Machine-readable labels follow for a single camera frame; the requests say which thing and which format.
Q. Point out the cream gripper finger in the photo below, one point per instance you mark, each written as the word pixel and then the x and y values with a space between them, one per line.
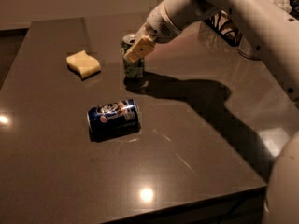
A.
pixel 141 48

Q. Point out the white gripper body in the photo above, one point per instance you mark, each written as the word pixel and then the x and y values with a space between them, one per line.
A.
pixel 161 27

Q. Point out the blue pepsi can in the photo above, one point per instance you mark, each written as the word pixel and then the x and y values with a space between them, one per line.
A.
pixel 113 117

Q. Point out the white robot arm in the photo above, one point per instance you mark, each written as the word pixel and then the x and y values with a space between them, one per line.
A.
pixel 271 32

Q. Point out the yellow sponge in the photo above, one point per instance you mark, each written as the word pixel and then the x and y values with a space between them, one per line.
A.
pixel 83 64

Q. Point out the green soda can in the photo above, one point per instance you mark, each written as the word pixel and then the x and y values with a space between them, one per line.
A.
pixel 133 70

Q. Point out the black wire napkin basket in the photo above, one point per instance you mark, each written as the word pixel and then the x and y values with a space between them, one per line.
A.
pixel 223 26

